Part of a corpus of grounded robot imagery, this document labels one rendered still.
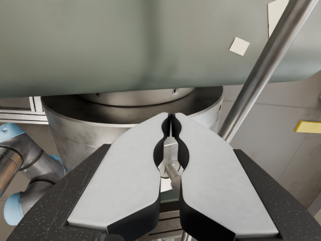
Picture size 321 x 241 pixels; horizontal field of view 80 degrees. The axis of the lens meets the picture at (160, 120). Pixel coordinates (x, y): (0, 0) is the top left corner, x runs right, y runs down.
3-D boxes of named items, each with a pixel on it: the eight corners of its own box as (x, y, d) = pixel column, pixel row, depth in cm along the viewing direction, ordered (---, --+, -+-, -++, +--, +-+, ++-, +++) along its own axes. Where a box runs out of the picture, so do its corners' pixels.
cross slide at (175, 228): (82, 214, 75) (80, 225, 71) (189, 198, 81) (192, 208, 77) (90, 240, 84) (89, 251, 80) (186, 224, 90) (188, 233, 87)
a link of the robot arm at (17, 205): (13, 183, 49) (-6, 214, 42) (59, 178, 51) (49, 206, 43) (24, 203, 53) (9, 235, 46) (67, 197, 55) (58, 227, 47)
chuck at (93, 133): (49, 67, 43) (19, 151, 18) (176, 56, 53) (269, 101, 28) (53, 82, 45) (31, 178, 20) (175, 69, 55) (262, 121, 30)
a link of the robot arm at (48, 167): (49, 141, 57) (35, 167, 48) (72, 165, 63) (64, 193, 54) (26, 151, 57) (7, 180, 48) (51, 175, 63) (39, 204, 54)
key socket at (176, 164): (170, 162, 31) (178, 175, 29) (151, 167, 30) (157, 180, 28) (173, 146, 29) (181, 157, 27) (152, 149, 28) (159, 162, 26)
